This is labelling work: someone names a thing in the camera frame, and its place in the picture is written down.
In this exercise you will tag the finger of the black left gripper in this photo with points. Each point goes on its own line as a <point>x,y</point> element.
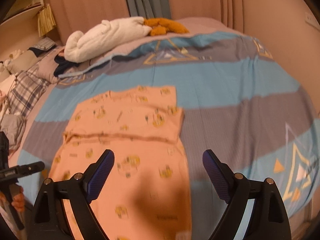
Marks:
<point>26,170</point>

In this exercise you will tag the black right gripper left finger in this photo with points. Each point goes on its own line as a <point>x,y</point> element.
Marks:
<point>48,218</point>

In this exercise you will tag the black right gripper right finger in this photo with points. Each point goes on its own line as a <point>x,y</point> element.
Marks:
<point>268,218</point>

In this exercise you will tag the pink cartoon print garment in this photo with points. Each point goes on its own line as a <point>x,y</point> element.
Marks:
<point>147,193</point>

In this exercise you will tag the grey crumpled cloth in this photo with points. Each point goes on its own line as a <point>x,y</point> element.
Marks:
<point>14,127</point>

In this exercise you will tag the plaid grey pillow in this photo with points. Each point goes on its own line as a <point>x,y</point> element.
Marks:
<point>27,91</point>

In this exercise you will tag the beige pillow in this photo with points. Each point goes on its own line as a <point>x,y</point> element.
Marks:
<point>23,62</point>

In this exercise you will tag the dark navy garment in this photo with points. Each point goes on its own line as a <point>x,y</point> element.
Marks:
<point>63,65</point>

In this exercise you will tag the white fluffy blanket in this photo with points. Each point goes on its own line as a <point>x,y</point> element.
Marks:
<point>103,37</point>

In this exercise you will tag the blue grey patterned duvet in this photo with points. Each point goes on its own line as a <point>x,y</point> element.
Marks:
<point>237,101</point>

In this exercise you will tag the stack of yellow books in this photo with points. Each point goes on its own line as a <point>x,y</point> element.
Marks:
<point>45,20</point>

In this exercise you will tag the orange plush toy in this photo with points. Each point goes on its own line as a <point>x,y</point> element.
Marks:
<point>162,26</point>

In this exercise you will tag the white wall power strip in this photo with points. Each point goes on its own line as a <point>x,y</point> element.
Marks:
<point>311,20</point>

